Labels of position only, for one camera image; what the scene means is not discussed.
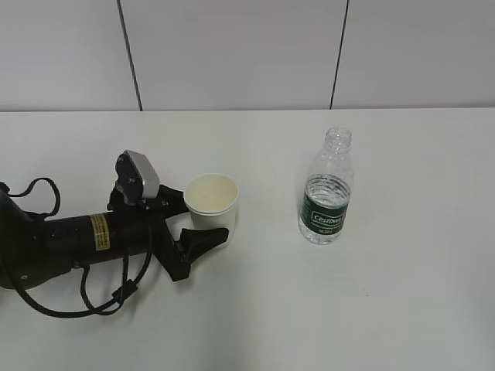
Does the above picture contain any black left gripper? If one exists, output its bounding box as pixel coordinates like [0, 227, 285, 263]
[107, 185, 229, 281]

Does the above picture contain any white paper cup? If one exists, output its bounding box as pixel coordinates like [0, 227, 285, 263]
[183, 173, 240, 243]

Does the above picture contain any clear green-label water bottle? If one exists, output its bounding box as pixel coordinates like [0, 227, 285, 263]
[299, 127, 354, 245]

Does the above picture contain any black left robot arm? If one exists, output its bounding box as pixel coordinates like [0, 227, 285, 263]
[1, 185, 229, 289]

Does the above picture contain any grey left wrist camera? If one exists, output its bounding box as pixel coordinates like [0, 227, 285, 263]
[115, 150, 160, 206]

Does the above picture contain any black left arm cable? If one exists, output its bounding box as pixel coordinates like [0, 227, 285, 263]
[0, 177, 155, 318]

